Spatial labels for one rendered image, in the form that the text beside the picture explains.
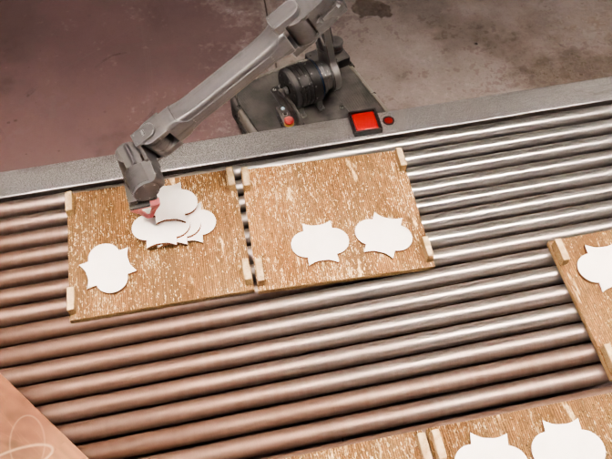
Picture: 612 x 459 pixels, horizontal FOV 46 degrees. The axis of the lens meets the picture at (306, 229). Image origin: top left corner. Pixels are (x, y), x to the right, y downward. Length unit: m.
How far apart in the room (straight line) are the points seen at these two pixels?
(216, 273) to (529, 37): 2.41
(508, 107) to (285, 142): 0.62
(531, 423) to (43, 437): 0.95
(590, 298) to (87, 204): 1.19
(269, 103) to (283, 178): 1.15
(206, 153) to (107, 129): 1.40
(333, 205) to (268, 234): 0.18
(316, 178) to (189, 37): 1.90
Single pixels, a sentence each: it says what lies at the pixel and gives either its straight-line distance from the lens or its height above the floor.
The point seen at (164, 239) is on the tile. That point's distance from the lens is 1.71.
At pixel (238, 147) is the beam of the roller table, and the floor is 0.92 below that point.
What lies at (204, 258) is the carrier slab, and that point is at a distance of 1.70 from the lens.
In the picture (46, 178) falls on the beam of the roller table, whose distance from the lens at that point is 1.95.
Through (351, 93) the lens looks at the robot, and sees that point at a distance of 2.97.
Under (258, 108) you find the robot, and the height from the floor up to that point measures 0.24.
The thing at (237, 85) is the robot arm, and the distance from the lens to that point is 1.53.
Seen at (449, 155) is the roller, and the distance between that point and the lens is 1.92.
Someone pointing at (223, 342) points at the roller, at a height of 0.91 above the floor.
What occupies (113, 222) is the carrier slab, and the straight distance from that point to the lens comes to 1.79.
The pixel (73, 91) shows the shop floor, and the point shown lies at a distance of 3.47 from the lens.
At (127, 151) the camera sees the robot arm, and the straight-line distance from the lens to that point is 1.58.
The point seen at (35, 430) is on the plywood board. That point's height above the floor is 1.04.
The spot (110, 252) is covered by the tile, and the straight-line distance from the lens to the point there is 1.74.
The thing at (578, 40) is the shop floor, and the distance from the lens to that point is 3.78.
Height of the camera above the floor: 2.37
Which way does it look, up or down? 57 degrees down
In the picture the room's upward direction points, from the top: straight up
